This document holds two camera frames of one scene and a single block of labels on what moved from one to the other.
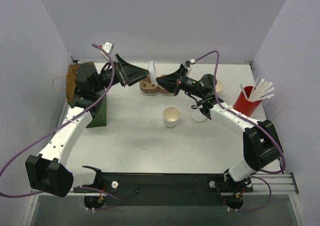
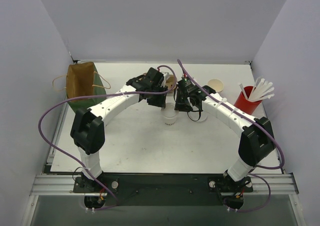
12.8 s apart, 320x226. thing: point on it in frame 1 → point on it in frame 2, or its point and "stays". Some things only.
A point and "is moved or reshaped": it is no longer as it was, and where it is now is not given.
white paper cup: (153, 73) is moved or reshaped
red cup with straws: (249, 100) stays
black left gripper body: (121, 70) → (157, 99)
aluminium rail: (283, 184) stays
